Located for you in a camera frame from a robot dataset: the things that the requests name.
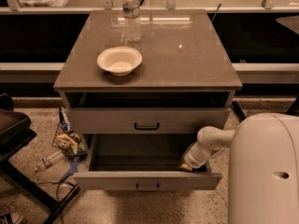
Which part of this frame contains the grey drawer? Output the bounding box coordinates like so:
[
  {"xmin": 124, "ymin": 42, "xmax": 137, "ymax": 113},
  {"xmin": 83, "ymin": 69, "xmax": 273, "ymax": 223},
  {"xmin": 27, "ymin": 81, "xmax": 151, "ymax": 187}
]
[
  {"xmin": 74, "ymin": 133, "xmax": 221, "ymax": 192},
  {"xmin": 67, "ymin": 108, "xmax": 230, "ymax": 133}
]

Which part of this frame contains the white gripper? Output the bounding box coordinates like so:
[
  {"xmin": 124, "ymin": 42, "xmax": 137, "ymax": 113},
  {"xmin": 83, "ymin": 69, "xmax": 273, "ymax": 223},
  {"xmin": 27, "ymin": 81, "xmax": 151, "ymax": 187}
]
[{"xmin": 179, "ymin": 142, "xmax": 211, "ymax": 172}]

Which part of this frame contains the black white sneaker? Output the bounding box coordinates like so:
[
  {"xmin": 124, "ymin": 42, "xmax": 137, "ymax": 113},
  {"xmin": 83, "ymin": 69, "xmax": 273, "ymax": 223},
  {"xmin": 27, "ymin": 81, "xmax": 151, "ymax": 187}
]
[{"xmin": 0, "ymin": 212, "xmax": 23, "ymax": 224}]

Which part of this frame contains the grey drawer cabinet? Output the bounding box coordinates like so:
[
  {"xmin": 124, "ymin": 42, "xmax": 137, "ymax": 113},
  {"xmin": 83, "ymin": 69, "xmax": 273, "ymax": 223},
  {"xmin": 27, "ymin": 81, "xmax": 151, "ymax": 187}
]
[{"xmin": 52, "ymin": 8, "xmax": 243, "ymax": 135}]

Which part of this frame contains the empty bottle on floor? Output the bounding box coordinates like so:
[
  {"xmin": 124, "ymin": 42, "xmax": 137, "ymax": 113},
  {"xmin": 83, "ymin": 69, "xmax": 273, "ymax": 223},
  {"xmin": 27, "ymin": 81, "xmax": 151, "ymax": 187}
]
[{"xmin": 35, "ymin": 151, "xmax": 64, "ymax": 173}]

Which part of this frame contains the clear plastic water bottle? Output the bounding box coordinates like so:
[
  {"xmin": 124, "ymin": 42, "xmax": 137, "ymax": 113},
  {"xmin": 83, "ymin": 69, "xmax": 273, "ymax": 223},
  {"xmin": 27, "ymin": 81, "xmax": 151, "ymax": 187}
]
[{"xmin": 122, "ymin": 0, "xmax": 141, "ymax": 42}]

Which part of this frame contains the wire basket with snack bags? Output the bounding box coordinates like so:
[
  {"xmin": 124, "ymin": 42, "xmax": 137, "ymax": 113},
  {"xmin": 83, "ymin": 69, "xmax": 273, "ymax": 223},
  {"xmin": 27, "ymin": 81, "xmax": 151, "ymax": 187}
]
[{"xmin": 56, "ymin": 107, "xmax": 87, "ymax": 157}]

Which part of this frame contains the black cable on floor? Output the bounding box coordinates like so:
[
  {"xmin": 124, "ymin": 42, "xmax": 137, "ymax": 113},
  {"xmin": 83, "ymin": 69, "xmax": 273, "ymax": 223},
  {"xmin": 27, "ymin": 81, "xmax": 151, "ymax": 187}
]
[{"xmin": 32, "ymin": 172, "xmax": 78, "ymax": 224}]

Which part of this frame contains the black floor stand right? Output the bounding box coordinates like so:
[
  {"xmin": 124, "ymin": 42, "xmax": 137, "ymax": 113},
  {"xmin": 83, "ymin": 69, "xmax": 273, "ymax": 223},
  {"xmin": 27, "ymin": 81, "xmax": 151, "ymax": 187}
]
[{"xmin": 232, "ymin": 98, "xmax": 299, "ymax": 120}]

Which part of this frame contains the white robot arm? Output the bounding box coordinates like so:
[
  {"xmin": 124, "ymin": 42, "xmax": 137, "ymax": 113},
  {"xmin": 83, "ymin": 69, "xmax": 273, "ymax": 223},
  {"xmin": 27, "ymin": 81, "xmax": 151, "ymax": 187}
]
[{"xmin": 180, "ymin": 113, "xmax": 299, "ymax": 224}]

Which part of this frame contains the black chair with base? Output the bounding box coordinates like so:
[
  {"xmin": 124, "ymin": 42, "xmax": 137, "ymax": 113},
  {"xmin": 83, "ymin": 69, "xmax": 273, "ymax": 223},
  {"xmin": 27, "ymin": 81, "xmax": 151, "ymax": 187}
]
[{"xmin": 0, "ymin": 93, "xmax": 80, "ymax": 224}]

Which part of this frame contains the white paper bowl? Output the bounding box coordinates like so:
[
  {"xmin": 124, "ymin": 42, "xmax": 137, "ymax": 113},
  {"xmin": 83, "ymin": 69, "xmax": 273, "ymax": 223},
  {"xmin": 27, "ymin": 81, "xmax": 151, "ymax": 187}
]
[{"xmin": 97, "ymin": 47, "xmax": 142, "ymax": 77}]

